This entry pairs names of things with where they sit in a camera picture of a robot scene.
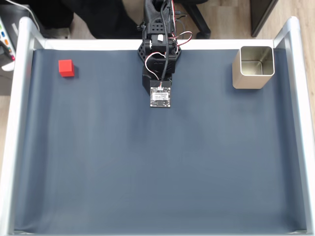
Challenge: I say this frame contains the red cube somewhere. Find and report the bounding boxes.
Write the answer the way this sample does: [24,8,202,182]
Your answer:
[58,59,75,78]

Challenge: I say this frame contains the square metal container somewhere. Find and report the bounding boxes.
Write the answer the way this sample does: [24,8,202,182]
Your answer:
[232,45,275,89]

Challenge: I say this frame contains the black office chair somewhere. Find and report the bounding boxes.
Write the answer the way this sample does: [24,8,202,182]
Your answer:
[172,0,212,39]

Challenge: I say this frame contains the person's leg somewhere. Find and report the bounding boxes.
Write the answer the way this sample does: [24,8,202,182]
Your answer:
[39,0,145,39]

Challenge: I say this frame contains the blue-grey table mat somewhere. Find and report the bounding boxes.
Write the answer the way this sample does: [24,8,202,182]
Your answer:
[13,48,308,234]

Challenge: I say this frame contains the white device coloured labels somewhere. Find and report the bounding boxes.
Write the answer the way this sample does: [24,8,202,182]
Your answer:
[0,21,17,72]

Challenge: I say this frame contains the dark grey box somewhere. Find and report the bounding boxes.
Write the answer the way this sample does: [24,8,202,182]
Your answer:
[0,4,46,39]

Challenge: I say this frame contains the red white servo wire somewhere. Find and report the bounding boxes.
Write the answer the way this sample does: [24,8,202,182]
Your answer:
[144,52,168,86]
[172,30,193,47]

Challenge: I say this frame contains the black camera cable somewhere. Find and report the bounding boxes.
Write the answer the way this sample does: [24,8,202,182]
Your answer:
[158,0,173,87]

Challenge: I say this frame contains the camera circuit board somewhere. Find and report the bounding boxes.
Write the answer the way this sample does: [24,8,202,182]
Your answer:
[149,85,171,109]

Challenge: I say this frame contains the white cable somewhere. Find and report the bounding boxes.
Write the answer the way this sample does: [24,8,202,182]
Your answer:
[3,0,41,32]

